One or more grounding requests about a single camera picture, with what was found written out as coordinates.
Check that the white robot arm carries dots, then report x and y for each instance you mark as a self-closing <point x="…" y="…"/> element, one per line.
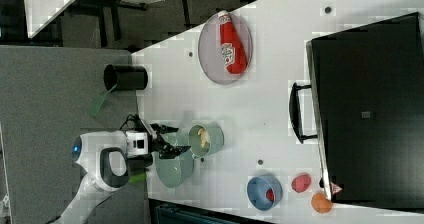
<point x="105" y="157"/>

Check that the yellow banana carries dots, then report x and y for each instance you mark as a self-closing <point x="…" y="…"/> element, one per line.
<point x="204" y="137"/>

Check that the black utensil cup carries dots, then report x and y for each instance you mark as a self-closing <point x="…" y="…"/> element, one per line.
<point x="125" y="78"/>
<point x="140" y="163"/>

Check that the red strawberry on table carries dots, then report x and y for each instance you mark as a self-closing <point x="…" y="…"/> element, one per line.
<point x="301" y="183"/>

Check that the green mug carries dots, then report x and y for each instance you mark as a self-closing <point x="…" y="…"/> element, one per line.
<point x="216" y="140"/>

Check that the green slotted spatula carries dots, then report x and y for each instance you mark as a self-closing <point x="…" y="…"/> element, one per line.
<point x="99" y="101"/>

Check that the red ketchup bottle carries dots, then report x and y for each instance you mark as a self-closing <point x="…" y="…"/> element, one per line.
<point x="232" y="49"/>

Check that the pink plate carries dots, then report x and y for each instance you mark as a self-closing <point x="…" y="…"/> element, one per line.
<point x="209" y="52"/>

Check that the green utensil handle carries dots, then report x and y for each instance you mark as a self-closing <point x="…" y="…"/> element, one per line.
<point x="136" y="178"/>

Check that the black utensil cup lower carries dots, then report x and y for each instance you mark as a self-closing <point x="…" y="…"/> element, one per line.
<point x="140" y="163"/>

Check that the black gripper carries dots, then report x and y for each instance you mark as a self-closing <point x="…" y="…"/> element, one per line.
<point x="156" y="142"/>

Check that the black toaster oven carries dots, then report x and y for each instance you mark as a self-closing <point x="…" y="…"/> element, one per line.
<point x="367" y="94"/>

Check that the black utensil cup upper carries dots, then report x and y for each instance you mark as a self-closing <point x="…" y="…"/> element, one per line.
<point x="125" y="78"/>

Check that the red strawberry in bowl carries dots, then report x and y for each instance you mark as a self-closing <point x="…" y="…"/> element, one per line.
<point x="270" y="195"/>

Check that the orange fruit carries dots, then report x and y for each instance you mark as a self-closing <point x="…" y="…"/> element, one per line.
<point x="320" y="204"/>

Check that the blue bowl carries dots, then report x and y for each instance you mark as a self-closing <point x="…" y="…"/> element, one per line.
<point x="256" y="191"/>

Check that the green perforated colander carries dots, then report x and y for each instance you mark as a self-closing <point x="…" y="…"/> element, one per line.
<point x="173" y="172"/>

